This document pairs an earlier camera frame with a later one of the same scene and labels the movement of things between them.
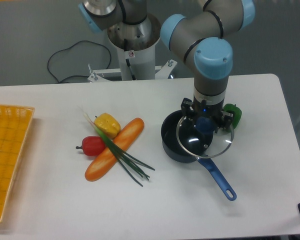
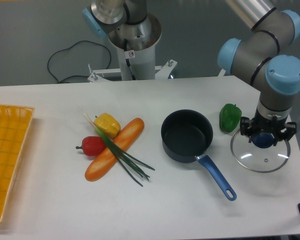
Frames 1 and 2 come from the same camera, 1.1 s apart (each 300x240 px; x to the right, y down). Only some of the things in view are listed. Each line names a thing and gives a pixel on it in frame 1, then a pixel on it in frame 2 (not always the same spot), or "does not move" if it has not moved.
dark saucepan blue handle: (186, 139) does not move
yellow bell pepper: (108, 124) does not move
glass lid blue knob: (198, 137) → (260, 155)
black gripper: (213, 112) → (261, 124)
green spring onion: (129, 161) does not move
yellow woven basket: (9, 127) does not move
